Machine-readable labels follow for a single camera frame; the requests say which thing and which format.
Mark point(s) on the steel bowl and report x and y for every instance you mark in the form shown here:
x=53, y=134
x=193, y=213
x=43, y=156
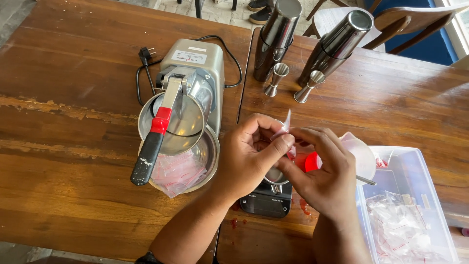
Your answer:
x=210, y=150

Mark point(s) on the wooden chair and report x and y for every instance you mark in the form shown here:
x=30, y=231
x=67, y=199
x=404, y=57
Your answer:
x=410, y=20

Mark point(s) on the small clear zip bag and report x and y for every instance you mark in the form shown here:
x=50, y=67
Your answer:
x=286, y=126

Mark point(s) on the steel jigger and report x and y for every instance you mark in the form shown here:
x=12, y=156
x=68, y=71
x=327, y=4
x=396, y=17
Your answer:
x=309, y=88
x=277, y=77

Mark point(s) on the steel cocktail shaker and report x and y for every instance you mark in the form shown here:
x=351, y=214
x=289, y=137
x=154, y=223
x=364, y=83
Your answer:
x=276, y=36
x=335, y=46

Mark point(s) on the clear plastic storage box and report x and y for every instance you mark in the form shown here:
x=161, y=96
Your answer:
x=414, y=172

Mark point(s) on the pile of clear zip bags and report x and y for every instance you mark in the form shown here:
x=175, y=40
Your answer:
x=177, y=172

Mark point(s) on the person's right hand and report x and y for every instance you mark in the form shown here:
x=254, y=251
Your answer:
x=329, y=179

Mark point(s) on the black digital scale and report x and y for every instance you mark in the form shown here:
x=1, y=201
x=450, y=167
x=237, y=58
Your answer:
x=265, y=203

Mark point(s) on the small steel cup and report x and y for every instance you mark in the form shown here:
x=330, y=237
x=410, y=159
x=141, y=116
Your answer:
x=274, y=178

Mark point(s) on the black metal furniture legs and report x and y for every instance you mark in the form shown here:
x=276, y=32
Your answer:
x=198, y=8

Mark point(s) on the person's left hand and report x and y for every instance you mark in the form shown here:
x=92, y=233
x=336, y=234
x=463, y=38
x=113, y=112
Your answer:
x=238, y=165

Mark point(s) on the silver ice shaver machine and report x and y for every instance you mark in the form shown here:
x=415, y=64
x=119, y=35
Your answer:
x=198, y=73

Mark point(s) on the steel spoon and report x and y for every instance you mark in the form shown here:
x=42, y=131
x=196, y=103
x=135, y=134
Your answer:
x=366, y=180

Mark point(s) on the heap of empty zip bags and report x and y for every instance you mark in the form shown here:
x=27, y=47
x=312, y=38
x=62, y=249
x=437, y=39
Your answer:
x=399, y=227

